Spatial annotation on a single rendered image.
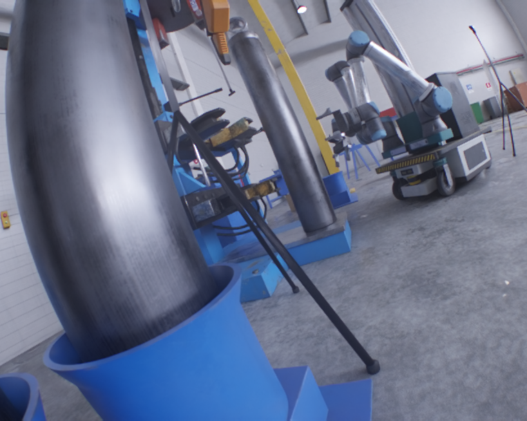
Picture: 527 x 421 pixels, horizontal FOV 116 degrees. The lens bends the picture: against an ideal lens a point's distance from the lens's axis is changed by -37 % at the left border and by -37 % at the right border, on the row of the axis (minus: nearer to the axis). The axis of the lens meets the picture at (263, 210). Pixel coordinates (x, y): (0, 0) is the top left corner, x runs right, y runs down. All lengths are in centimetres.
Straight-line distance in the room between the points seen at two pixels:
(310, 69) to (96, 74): 1292
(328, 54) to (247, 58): 1176
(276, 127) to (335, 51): 1199
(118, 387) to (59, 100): 28
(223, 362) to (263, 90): 144
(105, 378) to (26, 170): 21
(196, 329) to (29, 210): 21
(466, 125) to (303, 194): 143
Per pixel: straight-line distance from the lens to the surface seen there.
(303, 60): 1339
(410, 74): 168
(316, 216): 146
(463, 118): 222
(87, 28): 37
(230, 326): 29
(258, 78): 159
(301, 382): 44
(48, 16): 40
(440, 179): 180
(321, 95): 1268
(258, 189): 182
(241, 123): 183
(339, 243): 140
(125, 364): 23
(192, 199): 148
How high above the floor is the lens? 44
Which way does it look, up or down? 3 degrees down
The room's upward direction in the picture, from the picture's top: 22 degrees counter-clockwise
